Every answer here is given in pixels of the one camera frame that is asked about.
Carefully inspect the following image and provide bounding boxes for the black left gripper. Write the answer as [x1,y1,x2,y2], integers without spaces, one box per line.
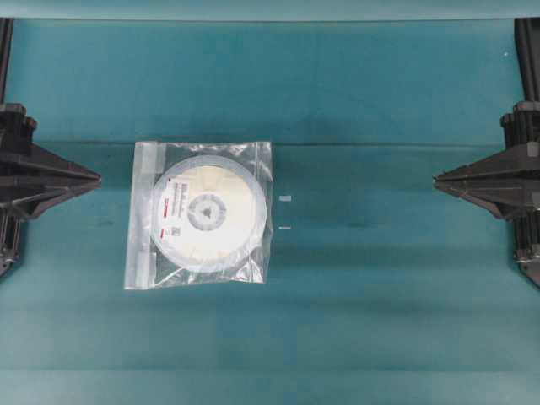
[1,103,101,220]

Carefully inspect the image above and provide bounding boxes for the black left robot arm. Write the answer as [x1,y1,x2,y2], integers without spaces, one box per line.
[1,101,101,275]

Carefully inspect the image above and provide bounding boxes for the white component reel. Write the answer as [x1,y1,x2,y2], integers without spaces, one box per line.
[151,155,267,273]

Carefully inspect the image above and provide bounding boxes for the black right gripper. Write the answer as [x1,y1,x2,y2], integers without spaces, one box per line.
[433,102,539,220]

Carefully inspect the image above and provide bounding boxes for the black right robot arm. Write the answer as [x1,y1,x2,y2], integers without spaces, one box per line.
[434,18,539,286]

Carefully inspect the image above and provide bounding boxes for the clear plastic zip bag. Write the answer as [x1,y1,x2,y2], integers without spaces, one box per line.
[124,142,273,290]

